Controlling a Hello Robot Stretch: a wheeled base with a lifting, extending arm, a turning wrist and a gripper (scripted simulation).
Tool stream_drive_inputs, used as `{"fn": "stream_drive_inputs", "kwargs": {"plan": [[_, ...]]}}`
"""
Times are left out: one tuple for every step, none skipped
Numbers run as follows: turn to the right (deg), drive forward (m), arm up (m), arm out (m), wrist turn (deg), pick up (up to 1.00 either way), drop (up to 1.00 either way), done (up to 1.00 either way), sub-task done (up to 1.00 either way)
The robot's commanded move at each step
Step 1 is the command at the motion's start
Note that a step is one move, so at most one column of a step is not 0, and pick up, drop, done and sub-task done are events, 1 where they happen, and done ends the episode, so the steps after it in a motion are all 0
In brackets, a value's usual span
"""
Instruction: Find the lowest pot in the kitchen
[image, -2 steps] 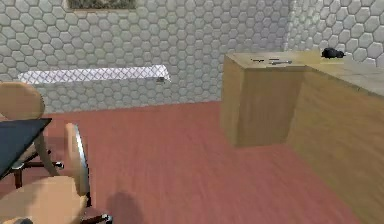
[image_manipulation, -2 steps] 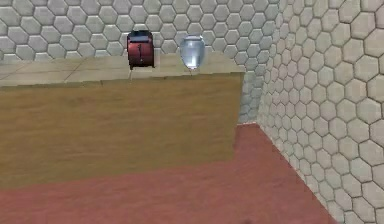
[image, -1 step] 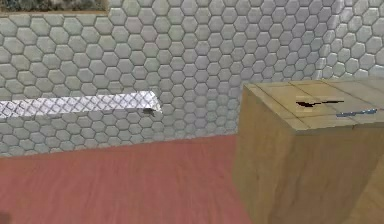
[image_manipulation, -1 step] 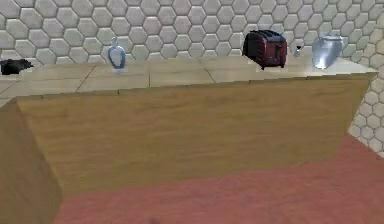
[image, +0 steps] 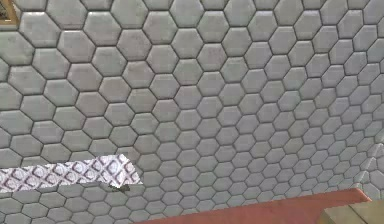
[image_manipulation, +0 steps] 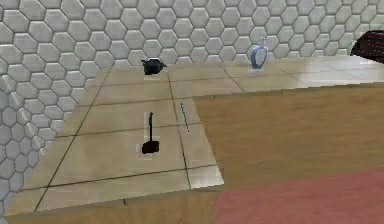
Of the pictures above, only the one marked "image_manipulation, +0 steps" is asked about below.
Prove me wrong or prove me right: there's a blue glass bottle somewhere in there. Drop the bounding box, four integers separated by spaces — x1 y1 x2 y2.
249 37 269 71

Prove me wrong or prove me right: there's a dark red black round object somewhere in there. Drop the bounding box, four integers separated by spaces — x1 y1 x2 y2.
350 29 384 65

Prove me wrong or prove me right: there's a black spatula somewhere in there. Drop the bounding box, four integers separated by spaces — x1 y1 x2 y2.
141 111 161 156

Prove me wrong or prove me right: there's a black kettle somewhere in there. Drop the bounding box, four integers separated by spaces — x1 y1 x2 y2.
140 57 168 76

